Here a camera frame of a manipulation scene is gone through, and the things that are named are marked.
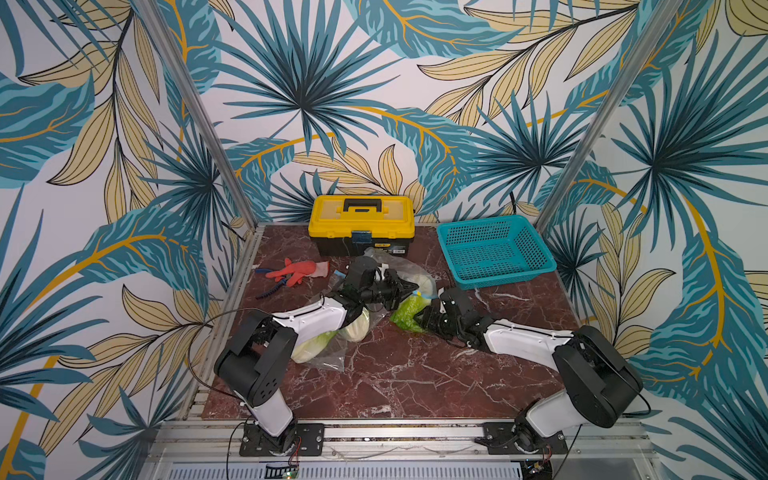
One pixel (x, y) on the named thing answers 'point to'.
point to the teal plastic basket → (494, 250)
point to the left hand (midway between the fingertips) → (421, 287)
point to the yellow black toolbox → (348, 224)
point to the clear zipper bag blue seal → (329, 350)
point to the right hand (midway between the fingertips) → (418, 319)
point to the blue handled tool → (269, 292)
